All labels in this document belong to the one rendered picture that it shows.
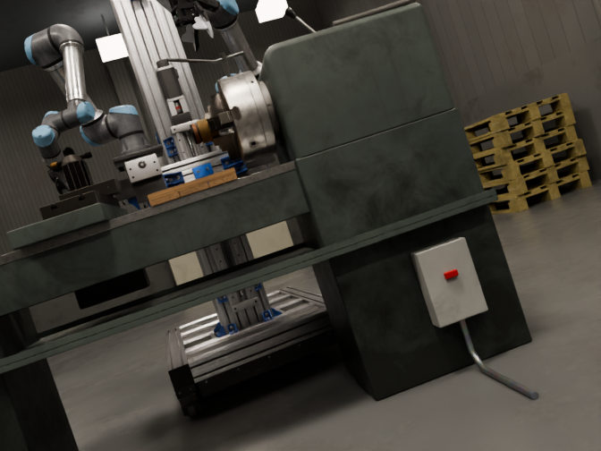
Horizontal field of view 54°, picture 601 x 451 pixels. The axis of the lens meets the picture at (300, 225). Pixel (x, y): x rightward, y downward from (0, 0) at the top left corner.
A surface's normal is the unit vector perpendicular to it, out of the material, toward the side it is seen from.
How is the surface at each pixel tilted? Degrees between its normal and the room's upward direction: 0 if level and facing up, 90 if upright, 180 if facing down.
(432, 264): 90
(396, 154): 90
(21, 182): 90
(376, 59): 90
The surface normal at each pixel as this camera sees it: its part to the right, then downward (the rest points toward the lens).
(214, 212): 0.14, -0.01
